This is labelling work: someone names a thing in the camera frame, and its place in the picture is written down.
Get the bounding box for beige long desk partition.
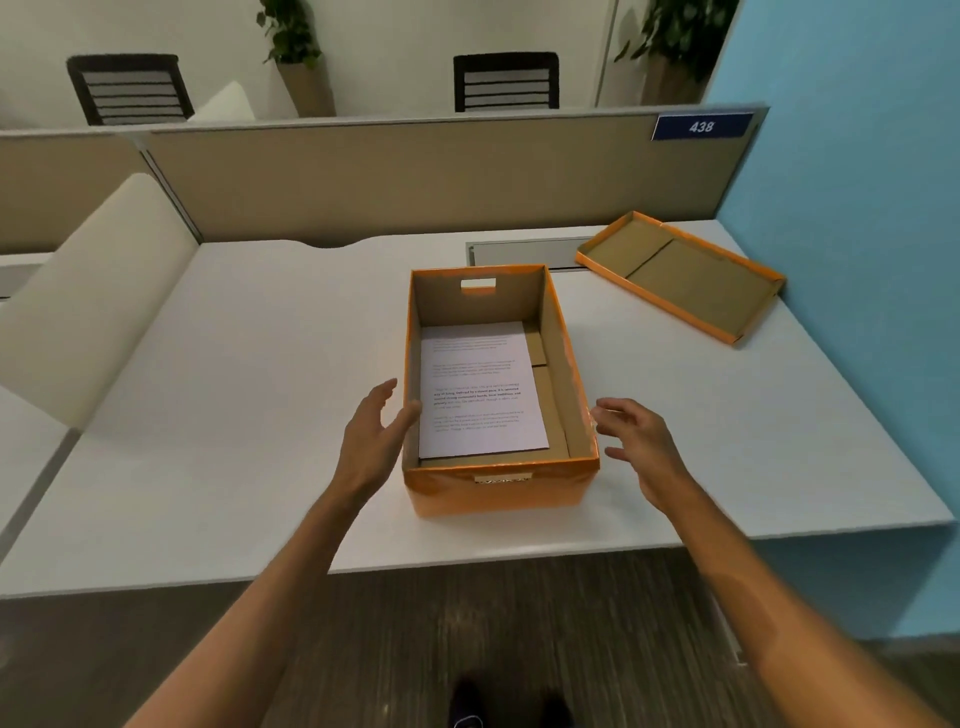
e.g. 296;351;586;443
138;105;771;250

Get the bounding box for person's left hand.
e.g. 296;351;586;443
330;378;423;506

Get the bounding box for beige short desk partition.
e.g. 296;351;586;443
0;129;202;256

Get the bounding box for person's right hand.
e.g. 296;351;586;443
590;397;701;517

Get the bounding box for black slatted office chair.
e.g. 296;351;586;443
453;51;561;114
66;54;195;127

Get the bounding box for grey desk cable cover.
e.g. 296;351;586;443
465;237;601;270

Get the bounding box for person's left forearm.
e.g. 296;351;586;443
123;480;378;728

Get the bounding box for person's left black shoe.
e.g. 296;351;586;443
448;678;486;728

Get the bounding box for orange cardboard box lid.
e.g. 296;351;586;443
575;210;787;347

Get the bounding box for person's right forearm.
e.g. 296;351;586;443
664;483;954;728

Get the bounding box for cream side divider panel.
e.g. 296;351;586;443
0;174;201;431
187;81;257;124

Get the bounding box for orange cardboard box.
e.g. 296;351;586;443
401;264;602;519

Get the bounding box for blue partition sign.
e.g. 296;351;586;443
651;111;755;142

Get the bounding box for white printed paper sheet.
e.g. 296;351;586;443
417;321;552;461

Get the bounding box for potted plant in beige planter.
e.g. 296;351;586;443
615;0;741;107
256;0;337;119

